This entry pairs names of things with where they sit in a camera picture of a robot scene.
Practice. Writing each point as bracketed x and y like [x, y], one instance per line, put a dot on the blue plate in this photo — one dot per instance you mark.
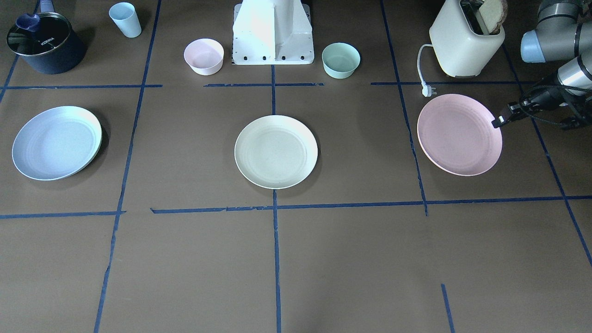
[57, 143]

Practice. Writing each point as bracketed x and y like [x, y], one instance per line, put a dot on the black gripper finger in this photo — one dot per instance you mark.
[501, 121]

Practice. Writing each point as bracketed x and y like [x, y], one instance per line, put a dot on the pink plate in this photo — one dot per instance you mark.
[456, 134]

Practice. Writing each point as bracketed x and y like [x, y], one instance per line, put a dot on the pink bowl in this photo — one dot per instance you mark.
[204, 56]

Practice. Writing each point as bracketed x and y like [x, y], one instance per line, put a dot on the cream plate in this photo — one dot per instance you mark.
[276, 152]

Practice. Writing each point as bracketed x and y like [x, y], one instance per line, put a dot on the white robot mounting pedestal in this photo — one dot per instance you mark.
[272, 32]

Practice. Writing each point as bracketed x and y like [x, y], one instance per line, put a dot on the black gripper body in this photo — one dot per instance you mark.
[544, 98]

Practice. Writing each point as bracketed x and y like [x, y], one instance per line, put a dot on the dark blue saucepan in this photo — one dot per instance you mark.
[46, 40]

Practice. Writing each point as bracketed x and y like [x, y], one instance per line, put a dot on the green bowl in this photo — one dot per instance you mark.
[340, 60]

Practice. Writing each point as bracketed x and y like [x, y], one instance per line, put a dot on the bread slice in toaster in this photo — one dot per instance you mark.
[493, 14]

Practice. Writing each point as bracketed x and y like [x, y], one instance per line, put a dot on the light blue cup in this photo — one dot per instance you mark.
[124, 15]

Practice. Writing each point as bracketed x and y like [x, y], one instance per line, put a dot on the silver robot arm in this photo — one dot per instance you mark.
[558, 36]

